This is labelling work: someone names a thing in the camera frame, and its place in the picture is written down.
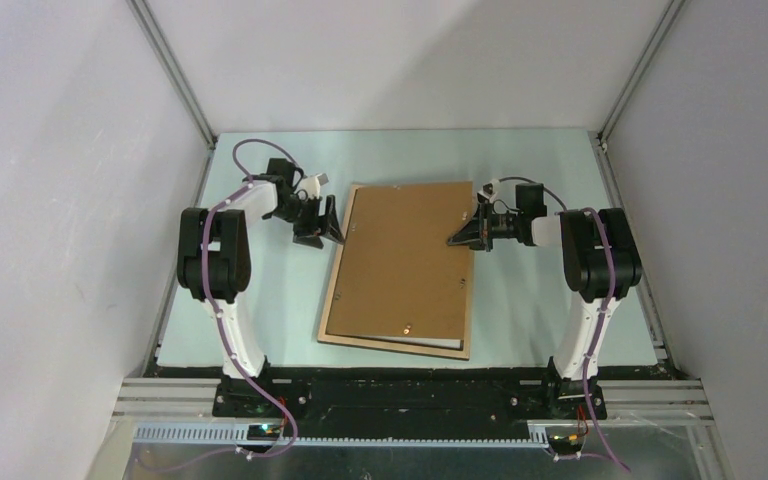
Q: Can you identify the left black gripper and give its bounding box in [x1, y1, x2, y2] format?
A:
[268, 194, 344, 249]

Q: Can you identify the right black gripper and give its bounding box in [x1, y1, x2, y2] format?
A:
[446, 200, 523, 251]

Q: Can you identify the brown cardboard backing board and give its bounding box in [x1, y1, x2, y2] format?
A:
[325, 181, 475, 342]

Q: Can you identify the black picture frame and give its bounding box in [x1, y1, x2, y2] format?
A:
[317, 182, 477, 362]

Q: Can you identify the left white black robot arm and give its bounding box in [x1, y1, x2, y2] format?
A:
[176, 158, 345, 417]

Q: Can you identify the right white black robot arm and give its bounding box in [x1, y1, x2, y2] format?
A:
[447, 177, 644, 418]

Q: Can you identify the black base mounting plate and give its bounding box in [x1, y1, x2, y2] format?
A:
[212, 366, 607, 435]

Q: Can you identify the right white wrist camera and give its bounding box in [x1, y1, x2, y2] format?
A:
[476, 179, 500, 207]

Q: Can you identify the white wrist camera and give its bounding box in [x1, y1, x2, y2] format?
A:
[476, 179, 500, 207]
[297, 173, 329, 200]

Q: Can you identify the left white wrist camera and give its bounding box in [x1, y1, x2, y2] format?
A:
[297, 173, 329, 200]

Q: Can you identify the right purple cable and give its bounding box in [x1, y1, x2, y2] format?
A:
[497, 176, 630, 472]

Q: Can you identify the purple cable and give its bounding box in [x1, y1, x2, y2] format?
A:
[497, 176, 630, 472]
[199, 139, 300, 460]

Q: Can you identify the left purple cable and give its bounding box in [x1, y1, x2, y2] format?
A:
[199, 139, 300, 460]

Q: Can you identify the aluminium frame rail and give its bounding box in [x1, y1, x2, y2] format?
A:
[112, 379, 715, 449]

